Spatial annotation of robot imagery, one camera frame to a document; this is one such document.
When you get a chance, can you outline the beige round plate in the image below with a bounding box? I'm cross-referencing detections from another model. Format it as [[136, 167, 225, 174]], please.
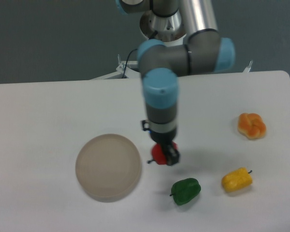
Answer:
[[75, 134, 142, 203]]

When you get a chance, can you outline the orange knotted bread roll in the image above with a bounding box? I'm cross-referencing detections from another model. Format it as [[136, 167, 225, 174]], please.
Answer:
[[237, 113, 267, 140]]

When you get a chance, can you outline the green toy bell pepper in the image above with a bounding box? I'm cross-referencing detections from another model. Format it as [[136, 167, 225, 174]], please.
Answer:
[[170, 178, 202, 206]]

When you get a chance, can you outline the black cable with connector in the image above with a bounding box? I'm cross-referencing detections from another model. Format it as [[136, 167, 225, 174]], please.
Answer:
[[121, 30, 159, 79]]

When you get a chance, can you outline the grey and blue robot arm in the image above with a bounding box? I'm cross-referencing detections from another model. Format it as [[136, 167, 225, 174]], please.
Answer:
[[116, 0, 235, 166]]

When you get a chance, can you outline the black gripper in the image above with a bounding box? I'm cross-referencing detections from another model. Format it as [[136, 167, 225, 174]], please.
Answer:
[[141, 119, 180, 166]]

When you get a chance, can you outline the red toy bell pepper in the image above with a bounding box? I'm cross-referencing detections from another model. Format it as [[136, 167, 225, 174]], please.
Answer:
[[147, 144, 167, 165]]

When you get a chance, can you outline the yellow toy bell pepper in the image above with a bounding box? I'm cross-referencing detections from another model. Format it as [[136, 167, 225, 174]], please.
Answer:
[[221, 167, 253, 193]]

